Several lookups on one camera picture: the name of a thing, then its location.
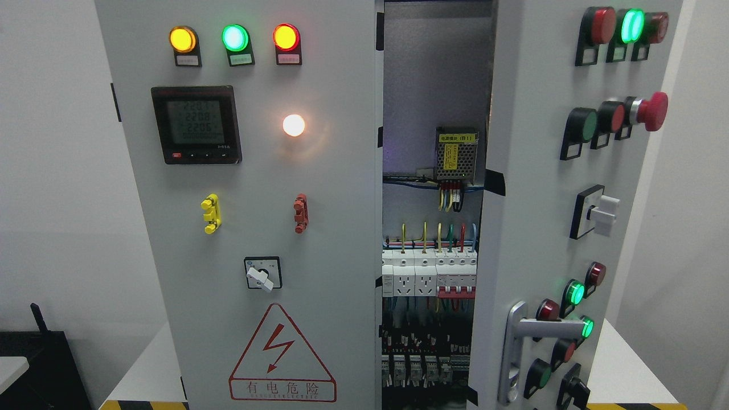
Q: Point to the grey cabinet door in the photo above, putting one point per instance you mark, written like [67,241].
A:
[561,72]
[329,271]

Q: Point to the lower relay terminal row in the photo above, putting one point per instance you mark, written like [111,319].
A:
[419,358]

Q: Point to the black digital power meter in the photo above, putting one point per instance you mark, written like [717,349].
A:
[197,125]

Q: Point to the red emergency stop button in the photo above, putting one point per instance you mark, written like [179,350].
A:
[650,112]

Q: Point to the white breaker and socket row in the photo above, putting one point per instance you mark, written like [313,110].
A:
[414,273]

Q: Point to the white selector switch right door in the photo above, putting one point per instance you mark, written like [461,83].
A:
[594,211]

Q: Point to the green indicator light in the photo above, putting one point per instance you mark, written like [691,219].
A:
[238,44]

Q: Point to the red terminal connector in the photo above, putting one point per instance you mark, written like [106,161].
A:
[300,213]

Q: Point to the metal mesh power supply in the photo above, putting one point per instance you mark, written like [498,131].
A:
[456,153]

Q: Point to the red electric hazard warning sticker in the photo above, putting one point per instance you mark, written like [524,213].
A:
[278,364]

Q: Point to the red indicator light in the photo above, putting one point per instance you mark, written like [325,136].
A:
[287,42]

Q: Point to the black box with antenna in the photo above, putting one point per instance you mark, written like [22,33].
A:
[52,380]

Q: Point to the silver door handle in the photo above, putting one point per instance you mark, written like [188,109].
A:
[514,383]

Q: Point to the yellow indicator light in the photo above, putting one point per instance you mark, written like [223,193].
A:
[185,44]

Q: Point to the white glowing indicator lamp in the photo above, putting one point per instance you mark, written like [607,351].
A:
[294,125]

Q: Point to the yellow terminal connector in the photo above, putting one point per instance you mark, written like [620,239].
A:
[211,213]

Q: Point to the white rotary selector switch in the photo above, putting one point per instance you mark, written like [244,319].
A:
[263,273]

